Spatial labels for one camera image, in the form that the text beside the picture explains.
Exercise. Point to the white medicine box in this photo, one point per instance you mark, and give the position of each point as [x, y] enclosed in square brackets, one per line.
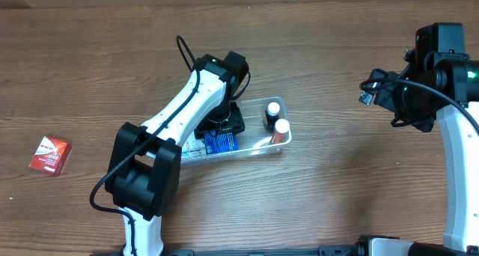
[193, 147]

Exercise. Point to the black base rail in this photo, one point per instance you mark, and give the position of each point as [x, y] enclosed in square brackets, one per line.
[325, 250]

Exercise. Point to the black bottle white cap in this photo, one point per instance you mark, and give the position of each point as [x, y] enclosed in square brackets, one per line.
[271, 116]

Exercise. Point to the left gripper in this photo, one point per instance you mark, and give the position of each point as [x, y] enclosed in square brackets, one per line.
[223, 123]

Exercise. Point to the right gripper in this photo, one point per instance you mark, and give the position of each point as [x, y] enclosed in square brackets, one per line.
[424, 117]

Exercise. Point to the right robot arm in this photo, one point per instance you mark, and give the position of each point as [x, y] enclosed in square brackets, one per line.
[438, 87]

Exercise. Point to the blue medicine box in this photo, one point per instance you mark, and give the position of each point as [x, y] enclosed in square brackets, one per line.
[221, 143]

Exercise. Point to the clear plastic container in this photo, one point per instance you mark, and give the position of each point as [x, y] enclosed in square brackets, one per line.
[254, 140]

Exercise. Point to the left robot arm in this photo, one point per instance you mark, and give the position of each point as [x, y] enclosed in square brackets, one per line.
[144, 168]

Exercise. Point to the orange bottle white cap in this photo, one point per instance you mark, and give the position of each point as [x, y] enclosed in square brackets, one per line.
[281, 130]

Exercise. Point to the red medicine box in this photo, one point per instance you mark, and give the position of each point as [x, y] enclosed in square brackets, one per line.
[50, 155]

